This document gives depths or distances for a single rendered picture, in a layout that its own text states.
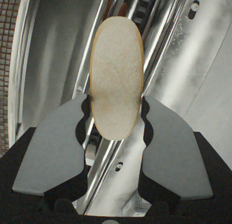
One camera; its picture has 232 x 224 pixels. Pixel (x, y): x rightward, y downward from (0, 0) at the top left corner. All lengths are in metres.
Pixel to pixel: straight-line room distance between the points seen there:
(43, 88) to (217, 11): 0.23
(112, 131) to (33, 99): 0.16
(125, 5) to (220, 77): 0.16
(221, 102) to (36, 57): 0.27
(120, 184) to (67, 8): 0.26
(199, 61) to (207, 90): 0.08
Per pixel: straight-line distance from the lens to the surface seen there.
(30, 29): 0.19
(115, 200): 0.35
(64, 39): 0.24
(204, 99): 0.28
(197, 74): 0.21
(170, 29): 0.19
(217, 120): 0.31
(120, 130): 0.15
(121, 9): 0.20
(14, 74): 0.19
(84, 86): 0.21
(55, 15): 0.24
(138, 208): 0.33
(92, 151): 0.27
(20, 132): 0.24
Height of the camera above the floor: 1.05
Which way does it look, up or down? 60 degrees down
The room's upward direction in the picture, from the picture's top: 178 degrees counter-clockwise
